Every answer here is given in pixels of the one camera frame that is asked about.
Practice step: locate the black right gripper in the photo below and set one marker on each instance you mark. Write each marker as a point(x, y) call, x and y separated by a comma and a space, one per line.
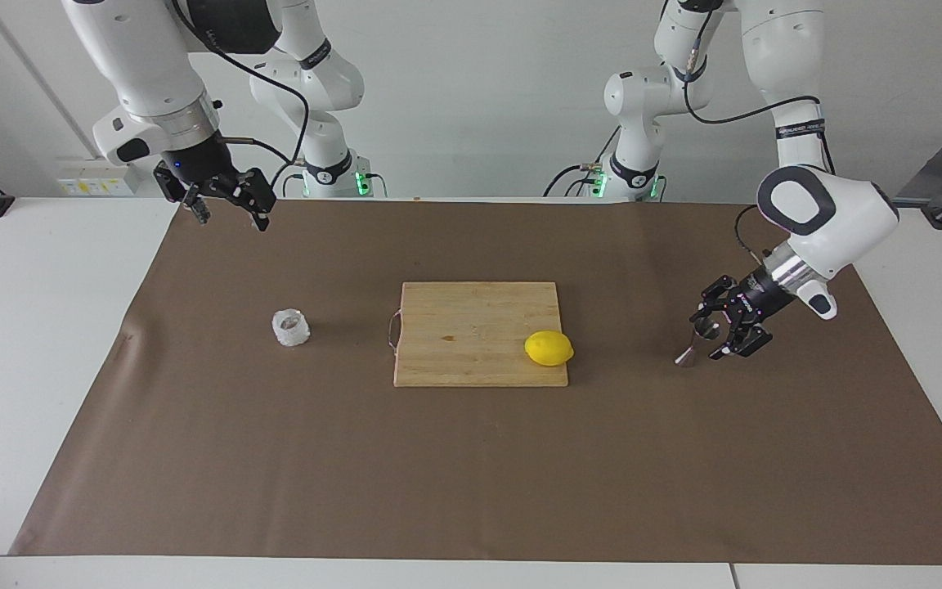
point(197, 168)

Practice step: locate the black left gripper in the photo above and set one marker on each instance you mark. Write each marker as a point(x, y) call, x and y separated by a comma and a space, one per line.
point(761, 296)

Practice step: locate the steel double jigger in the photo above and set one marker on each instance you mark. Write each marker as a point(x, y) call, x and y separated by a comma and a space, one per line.
point(708, 330)

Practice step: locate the clear textured glass cup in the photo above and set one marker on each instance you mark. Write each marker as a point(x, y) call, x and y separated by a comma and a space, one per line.
point(291, 329)

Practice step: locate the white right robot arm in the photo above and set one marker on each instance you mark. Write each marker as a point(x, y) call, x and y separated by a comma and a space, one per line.
point(144, 65)

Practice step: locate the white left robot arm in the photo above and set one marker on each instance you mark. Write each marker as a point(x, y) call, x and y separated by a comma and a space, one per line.
point(839, 213)

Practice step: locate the yellow lemon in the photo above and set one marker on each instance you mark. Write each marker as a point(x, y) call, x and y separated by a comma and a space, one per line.
point(549, 348)

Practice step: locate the brown paper table mat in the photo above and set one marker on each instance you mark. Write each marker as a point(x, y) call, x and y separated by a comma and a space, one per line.
point(275, 458)

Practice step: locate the wooden cutting board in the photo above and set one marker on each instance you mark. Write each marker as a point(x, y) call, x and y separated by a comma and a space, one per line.
point(471, 343)

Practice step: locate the white wall socket strip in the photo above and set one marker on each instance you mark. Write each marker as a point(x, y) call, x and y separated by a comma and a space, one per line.
point(82, 186)

